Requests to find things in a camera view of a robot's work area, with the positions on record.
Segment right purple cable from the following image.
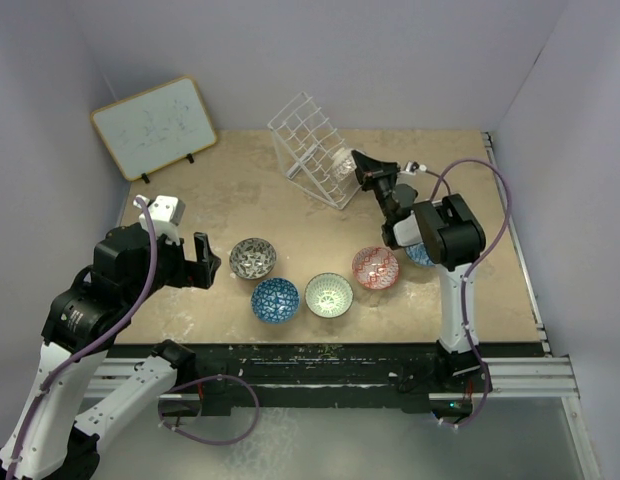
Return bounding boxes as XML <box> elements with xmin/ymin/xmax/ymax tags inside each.
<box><xmin>424</xmin><ymin>158</ymin><xmax>515</xmax><ymax>431</ymax></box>

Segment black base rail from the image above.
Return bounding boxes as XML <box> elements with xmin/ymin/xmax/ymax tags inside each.
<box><xmin>109</xmin><ymin>342</ymin><xmax>496</xmax><ymax>416</ymax></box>

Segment light blue patterned bowl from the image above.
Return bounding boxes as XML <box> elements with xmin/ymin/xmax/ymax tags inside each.
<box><xmin>404</xmin><ymin>243</ymin><xmax>435</xmax><ymax>268</ymax></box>

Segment aluminium frame rail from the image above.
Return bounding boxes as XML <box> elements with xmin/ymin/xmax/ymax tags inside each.
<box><xmin>479</xmin><ymin>130</ymin><xmax>581</xmax><ymax>401</ymax></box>

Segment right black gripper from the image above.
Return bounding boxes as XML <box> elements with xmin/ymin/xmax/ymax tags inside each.
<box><xmin>350</xmin><ymin>152</ymin><xmax>400</xmax><ymax>224</ymax></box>

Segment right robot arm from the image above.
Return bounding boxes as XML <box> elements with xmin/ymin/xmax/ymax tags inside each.
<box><xmin>351</xmin><ymin>150</ymin><xmax>489</xmax><ymax>391</ymax></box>

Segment white wire dish rack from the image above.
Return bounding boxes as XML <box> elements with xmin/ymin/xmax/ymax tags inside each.
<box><xmin>267</xmin><ymin>92</ymin><xmax>359</xmax><ymax>210</ymax></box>

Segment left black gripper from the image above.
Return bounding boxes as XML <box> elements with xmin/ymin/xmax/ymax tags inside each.
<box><xmin>125</xmin><ymin>226</ymin><xmax>220</xmax><ymax>308</ymax></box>

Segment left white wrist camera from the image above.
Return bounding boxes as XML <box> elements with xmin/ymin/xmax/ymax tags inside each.
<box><xmin>133</xmin><ymin>195</ymin><xmax>186</xmax><ymax>244</ymax></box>

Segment red patterned bowl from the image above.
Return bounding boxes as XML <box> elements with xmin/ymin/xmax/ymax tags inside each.
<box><xmin>351</xmin><ymin>246</ymin><xmax>400</xmax><ymax>290</ymax></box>

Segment dark blue triangle-pattern bowl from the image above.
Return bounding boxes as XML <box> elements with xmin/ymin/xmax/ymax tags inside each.
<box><xmin>251</xmin><ymin>277</ymin><xmax>301</xmax><ymax>325</ymax></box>

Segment small whiteboard with wooden frame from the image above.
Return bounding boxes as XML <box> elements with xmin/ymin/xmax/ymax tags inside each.
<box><xmin>90</xmin><ymin>76</ymin><xmax>217</xmax><ymax>181</ymax></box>

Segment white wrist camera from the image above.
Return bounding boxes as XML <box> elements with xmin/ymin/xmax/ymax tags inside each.
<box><xmin>400</xmin><ymin>161</ymin><xmax>428</xmax><ymax>176</ymax></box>
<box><xmin>133</xmin><ymin>195</ymin><xmax>186</xmax><ymax>244</ymax></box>

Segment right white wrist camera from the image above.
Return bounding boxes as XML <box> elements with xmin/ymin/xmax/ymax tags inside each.
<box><xmin>400</xmin><ymin>161</ymin><xmax>428</xmax><ymax>176</ymax></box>

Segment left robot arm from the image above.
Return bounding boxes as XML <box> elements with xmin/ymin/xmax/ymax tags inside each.
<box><xmin>0</xmin><ymin>223</ymin><xmax>221</xmax><ymax>479</ymax></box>

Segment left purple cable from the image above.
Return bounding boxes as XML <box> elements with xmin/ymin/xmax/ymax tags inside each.
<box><xmin>4</xmin><ymin>197</ymin><xmax>164</xmax><ymax>480</ymax></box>

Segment green and white bowl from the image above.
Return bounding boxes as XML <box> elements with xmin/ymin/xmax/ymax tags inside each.
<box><xmin>304</xmin><ymin>272</ymin><xmax>354</xmax><ymax>319</ymax></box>

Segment purple cable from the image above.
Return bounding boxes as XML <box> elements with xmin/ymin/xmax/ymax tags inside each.
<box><xmin>424</xmin><ymin>158</ymin><xmax>515</xmax><ymax>431</ymax></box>
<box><xmin>4</xmin><ymin>197</ymin><xmax>164</xmax><ymax>480</ymax></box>

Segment grey patterned bowl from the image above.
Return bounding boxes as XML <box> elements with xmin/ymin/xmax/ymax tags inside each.
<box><xmin>229</xmin><ymin>238</ymin><xmax>277</xmax><ymax>280</ymax></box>

